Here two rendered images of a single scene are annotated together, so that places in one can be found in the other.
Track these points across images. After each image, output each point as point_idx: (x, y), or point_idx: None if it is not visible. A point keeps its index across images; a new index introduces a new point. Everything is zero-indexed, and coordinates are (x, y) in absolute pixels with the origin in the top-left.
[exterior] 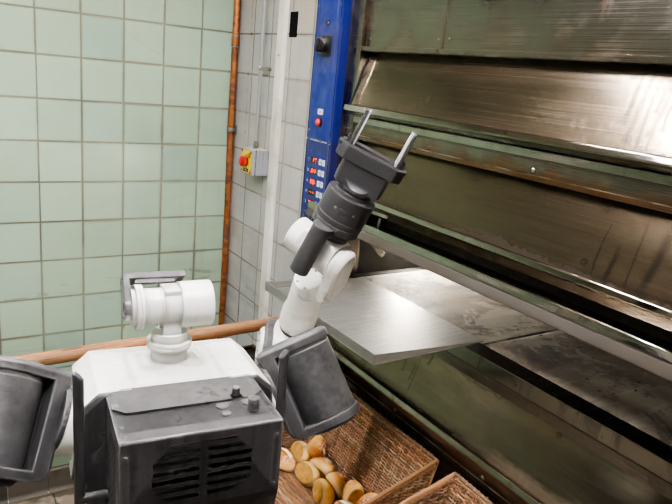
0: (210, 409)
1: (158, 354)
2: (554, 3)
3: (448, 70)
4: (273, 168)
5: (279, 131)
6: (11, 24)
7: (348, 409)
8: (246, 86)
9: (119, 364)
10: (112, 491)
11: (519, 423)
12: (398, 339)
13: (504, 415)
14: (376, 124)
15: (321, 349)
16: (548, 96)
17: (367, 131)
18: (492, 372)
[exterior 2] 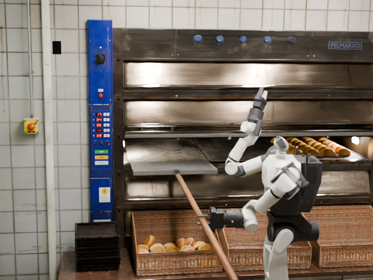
0: (308, 158)
1: (284, 156)
2: (225, 44)
3: (179, 66)
4: (51, 126)
5: (51, 105)
6: None
7: None
8: (1, 83)
9: (285, 161)
10: (312, 179)
11: (236, 178)
12: (200, 168)
13: (229, 179)
14: (142, 91)
15: None
16: (228, 72)
17: (134, 95)
18: (224, 166)
